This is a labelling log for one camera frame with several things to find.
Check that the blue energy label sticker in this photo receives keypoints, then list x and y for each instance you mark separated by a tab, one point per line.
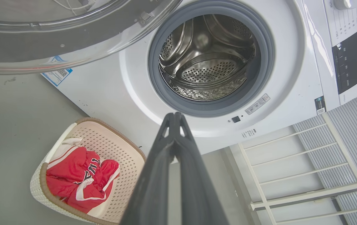
58	75

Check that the black QR code sticker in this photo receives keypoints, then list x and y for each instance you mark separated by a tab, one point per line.
320	105

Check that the white front-load washing machine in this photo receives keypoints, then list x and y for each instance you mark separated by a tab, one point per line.
291	78

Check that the round black glass washer door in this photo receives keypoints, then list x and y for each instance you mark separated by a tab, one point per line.
72	40

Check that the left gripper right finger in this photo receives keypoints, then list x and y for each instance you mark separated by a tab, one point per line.
197	193

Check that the black washer control display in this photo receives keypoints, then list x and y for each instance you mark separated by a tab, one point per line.
349	61

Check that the red sports garment white trim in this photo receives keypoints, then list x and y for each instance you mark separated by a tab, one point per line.
78	181

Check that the cream perforated laundry basket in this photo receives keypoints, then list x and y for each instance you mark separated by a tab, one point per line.
125	156

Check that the white washer control knob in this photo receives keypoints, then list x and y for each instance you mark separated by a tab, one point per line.
345	3

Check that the white metal frame rack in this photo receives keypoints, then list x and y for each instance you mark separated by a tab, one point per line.
303	193

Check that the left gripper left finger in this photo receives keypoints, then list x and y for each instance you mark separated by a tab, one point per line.
153	187

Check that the grey caution sticker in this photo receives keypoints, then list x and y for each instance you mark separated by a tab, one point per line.
257	104

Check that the grey corrugated panel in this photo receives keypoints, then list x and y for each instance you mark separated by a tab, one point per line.
356	137

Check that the perforated steel washer drum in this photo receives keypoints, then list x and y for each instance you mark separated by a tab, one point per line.
206	62

